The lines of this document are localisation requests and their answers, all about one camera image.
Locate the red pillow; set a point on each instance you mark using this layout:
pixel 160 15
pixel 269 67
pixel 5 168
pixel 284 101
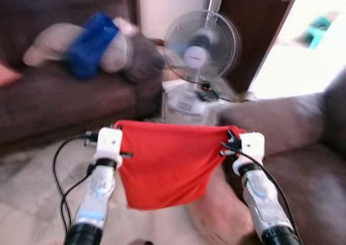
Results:
pixel 167 164

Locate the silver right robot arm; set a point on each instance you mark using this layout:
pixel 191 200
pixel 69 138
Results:
pixel 262 199

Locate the pink cat face pillow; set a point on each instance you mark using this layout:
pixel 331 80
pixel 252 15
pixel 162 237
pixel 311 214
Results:
pixel 221 212

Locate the brown two-seat sofa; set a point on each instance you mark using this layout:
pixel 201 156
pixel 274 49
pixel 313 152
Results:
pixel 308 180

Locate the white air cooler unit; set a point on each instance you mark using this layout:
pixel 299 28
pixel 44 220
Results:
pixel 184 104

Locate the white standing fan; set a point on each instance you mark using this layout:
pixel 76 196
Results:
pixel 200 50

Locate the dark wooden door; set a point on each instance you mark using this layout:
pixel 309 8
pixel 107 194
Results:
pixel 254 34

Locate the blue cloth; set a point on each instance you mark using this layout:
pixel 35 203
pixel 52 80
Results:
pixel 92 45

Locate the green plastic stool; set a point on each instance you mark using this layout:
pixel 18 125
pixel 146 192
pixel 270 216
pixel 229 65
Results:
pixel 318 31

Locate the orange cushion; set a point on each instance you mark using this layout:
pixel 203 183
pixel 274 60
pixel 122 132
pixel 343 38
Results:
pixel 8 73

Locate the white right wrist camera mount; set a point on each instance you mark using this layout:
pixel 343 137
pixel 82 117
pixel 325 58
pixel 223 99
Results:
pixel 251 147

